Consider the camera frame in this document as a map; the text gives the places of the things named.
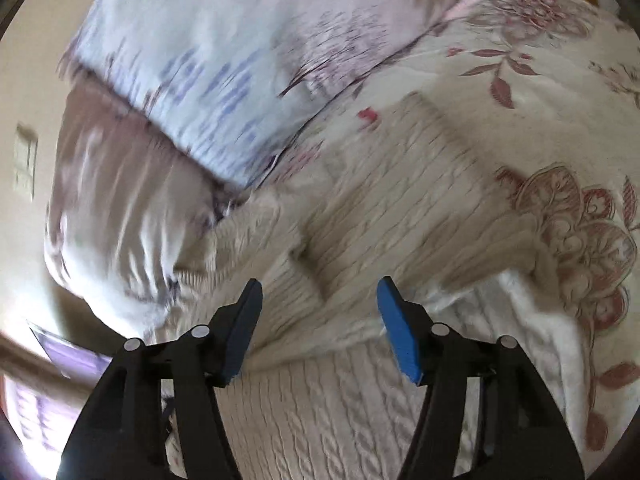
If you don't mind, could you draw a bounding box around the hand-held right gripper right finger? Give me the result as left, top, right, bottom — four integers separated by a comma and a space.
376, 276, 586, 480

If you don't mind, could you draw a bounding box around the cream cable-knit sweater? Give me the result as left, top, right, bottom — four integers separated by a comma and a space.
150, 91, 596, 480

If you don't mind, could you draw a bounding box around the white pink wrinkled pillow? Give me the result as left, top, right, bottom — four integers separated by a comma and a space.
42, 77, 241, 346

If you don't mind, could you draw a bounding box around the floral bed sheet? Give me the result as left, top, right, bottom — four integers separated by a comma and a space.
270, 0, 640, 466

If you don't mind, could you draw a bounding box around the pale blue floral pillow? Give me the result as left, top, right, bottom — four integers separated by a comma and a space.
60, 0, 493, 193

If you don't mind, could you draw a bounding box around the wall light switch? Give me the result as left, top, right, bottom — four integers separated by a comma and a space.
12, 121, 40, 202

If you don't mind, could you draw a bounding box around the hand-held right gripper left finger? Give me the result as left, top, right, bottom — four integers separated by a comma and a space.
56, 278, 264, 480

